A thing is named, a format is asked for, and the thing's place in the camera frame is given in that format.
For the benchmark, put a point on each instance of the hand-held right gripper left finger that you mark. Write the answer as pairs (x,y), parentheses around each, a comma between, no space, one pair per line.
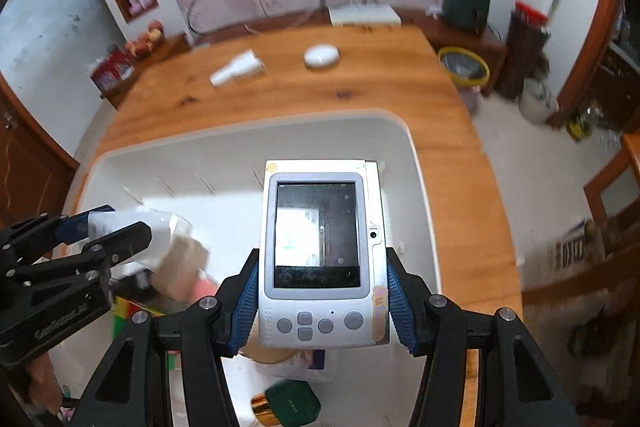
(245,299)

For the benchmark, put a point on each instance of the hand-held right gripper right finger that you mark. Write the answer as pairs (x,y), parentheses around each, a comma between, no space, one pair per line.
(400,304)

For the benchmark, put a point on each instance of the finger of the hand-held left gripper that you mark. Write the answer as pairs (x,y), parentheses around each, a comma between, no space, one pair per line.
(75,227)
(125,239)

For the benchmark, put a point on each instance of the pink plastic object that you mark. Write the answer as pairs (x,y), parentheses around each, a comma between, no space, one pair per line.
(205,288)

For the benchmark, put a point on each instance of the small beige box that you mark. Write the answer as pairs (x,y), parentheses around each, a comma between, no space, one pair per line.
(182,264)

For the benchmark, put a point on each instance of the multicoloured puzzle cube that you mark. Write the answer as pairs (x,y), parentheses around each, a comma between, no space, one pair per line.
(126,309)

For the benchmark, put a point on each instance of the clear plastic box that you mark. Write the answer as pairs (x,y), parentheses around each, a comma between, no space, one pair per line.
(295,369)

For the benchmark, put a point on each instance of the gold oval case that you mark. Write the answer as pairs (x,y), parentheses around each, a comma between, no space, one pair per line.
(262,412)

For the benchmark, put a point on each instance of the dark oval case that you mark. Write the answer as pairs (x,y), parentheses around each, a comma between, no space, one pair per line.
(295,404)

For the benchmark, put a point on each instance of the white plastic bin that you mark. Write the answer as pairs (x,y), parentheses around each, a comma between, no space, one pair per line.
(225,147)

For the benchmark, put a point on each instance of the person's left hand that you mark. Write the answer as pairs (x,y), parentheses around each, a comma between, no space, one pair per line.
(40,377)

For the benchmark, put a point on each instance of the wooden door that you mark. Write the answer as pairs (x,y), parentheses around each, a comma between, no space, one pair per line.
(30,157)

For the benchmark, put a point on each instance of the small green object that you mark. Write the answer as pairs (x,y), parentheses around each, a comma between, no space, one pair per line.
(173,359)

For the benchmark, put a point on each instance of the red printed boxes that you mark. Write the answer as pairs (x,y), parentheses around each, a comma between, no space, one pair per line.
(111,71)

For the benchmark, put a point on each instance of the wooden chair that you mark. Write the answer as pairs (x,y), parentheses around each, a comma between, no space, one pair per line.
(600,277)

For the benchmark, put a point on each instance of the white cone-shaped object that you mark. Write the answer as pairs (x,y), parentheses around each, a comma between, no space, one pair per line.
(239,68)

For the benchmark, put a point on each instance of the white bucket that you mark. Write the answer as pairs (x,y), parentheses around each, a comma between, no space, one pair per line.
(537,102)

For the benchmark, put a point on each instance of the yellow-rimmed waste bin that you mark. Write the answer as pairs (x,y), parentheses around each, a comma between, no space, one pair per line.
(464,68)

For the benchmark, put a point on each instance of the white oval case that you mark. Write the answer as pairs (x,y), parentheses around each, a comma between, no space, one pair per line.
(321,57)

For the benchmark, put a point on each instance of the long wooden television cabinet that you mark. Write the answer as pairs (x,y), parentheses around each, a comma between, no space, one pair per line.
(450,38)

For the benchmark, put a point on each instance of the white set-top box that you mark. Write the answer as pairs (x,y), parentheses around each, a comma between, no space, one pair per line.
(364,14)

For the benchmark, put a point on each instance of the black air fryer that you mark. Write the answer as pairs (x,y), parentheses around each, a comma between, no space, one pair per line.
(466,4)

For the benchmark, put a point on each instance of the wooden door frame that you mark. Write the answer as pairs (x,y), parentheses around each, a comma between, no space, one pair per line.
(595,32)

